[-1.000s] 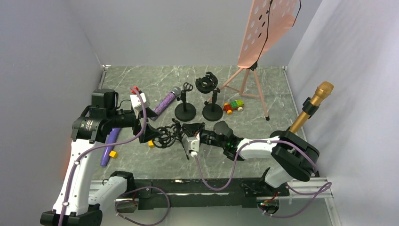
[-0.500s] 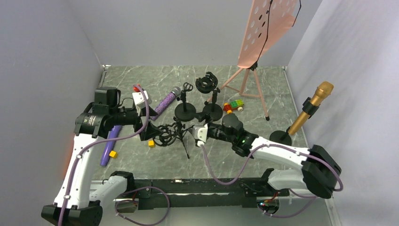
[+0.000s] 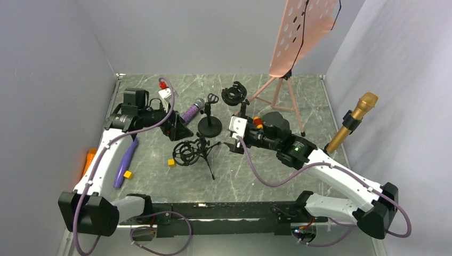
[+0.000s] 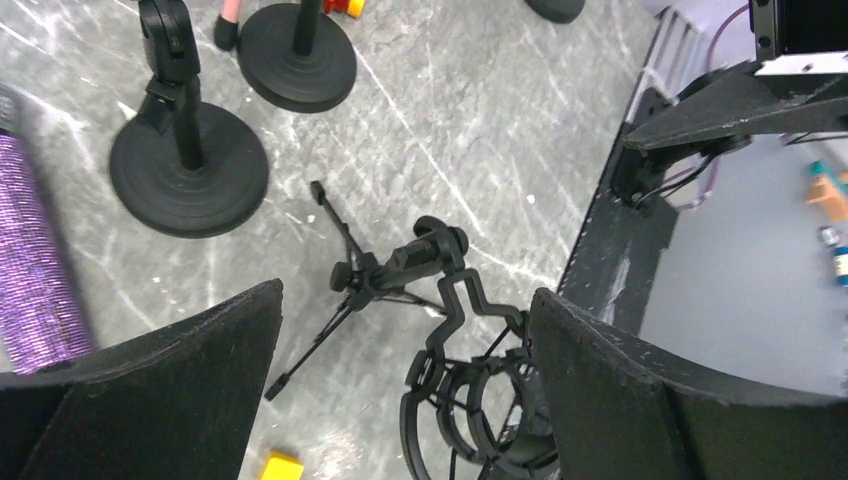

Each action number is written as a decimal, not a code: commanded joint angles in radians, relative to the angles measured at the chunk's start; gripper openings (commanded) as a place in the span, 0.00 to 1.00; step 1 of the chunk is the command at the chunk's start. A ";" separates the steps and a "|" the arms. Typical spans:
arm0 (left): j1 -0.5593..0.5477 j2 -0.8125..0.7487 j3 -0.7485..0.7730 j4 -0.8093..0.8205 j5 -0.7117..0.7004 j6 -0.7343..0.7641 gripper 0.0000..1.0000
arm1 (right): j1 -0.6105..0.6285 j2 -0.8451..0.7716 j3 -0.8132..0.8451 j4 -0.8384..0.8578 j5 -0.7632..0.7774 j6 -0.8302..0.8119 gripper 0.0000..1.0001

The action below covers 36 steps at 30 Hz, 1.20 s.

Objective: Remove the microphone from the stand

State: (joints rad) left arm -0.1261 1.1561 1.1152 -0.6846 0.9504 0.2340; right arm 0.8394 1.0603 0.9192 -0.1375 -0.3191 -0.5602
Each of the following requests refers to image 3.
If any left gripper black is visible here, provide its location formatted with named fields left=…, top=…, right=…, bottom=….
left=139, top=98, right=193, bottom=141

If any glitter purple silver microphone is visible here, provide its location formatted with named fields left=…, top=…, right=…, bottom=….
left=181, top=98, right=205, bottom=126

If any black tripod mic stand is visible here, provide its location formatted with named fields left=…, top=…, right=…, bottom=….
left=172, top=132, right=222, bottom=180

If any black round base mic stand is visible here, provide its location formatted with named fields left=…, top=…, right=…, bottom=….
left=198, top=93, right=222, bottom=138

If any black shock mount desk stand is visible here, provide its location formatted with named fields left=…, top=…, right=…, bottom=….
left=221, top=81, right=252, bottom=122

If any orange microphone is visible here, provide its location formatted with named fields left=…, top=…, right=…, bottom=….
left=82, top=148, right=97, bottom=177

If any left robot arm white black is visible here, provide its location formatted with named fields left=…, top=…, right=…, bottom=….
left=58, top=87, right=193, bottom=236

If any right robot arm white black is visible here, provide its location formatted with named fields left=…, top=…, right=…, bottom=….
left=228, top=111, right=398, bottom=239

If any gold microphone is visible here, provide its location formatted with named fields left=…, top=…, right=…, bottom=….
left=325, top=92, right=378, bottom=154

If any pink music stand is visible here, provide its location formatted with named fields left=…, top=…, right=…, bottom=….
left=249, top=0, right=342, bottom=137

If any colourful toy block car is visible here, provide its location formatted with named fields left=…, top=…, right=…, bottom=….
left=253, top=116, right=264, bottom=129

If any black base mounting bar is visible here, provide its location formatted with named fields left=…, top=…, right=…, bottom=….
left=119, top=201, right=314, bottom=238

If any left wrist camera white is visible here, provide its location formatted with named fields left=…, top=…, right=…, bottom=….
left=158, top=81, right=176, bottom=105

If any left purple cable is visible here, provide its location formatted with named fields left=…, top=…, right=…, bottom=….
left=72, top=77, right=176, bottom=256

